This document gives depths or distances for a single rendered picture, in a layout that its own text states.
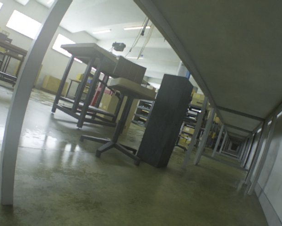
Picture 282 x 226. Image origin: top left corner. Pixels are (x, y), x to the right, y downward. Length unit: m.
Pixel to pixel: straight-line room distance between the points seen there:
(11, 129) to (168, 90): 1.33
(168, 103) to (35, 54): 1.25
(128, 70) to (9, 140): 1.47
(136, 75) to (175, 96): 0.51
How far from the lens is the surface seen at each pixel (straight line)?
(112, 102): 2.96
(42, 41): 0.45
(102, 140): 1.48
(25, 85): 0.44
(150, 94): 1.36
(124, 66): 1.74
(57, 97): 2.47
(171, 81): 1.55
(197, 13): 0.77
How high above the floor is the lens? 0.38
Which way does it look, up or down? 1 degrees up
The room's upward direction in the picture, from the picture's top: 19 degrees clockwise
